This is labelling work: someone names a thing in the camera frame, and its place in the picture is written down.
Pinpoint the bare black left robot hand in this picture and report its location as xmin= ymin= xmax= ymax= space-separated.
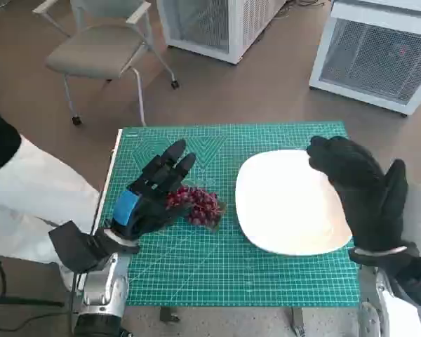
xmin=110 ymin=138 xmax=197 ymax=242

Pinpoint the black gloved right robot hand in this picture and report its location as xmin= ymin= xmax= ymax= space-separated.
xmin=307 ymin=135 xmax=410 ymax=252

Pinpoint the red toy grape bunch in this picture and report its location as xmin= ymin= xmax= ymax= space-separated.
xmin=165 ymin=185 xmax=228 ymax=233

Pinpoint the white square plate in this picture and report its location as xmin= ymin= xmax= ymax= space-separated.
xmin=234 ymin=149 xmax=354 ymax=256

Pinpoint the green cutting mat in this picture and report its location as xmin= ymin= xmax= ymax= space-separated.
xmin=105 ymin=121 xmax=361 ymax=308

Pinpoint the person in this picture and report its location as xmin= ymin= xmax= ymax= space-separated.
xmin=0 ymin=98 xmax=103 ymax=265

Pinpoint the wide white mesh cabinet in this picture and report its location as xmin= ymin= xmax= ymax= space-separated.
xmin=307 ymin=0 xmax=421 ymax=117

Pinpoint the grey office chair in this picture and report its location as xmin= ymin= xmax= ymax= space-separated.
xmin=32 ymin=0 xmax=181 ymax=127

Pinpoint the tall white mesh cabinet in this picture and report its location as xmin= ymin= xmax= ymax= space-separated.
xmin=156 ymin=0 xmax=289 ymax=65

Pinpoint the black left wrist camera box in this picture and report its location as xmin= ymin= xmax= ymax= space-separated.
xmin=48 ymin=220 xmax=107 ymax=273

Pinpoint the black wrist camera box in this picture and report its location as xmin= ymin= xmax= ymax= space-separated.
xmin=389 ymin=258 xmax=421 ymax=310
xmin=48 ymin=220 xmax=107 ymax=273

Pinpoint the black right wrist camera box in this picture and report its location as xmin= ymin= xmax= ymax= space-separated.
xmin=389 ymin=258 xmax=421 ymax=310

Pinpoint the metal table bracket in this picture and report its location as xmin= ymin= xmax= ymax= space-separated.
xmin=290 ymin=308 xmax=307 ymax=336
xmin=160 ymin=307 xmax=181 ymax=322

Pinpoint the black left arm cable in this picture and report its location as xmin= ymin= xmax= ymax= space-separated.
xmin=69 ymin=270 xmax=84 ymax=312

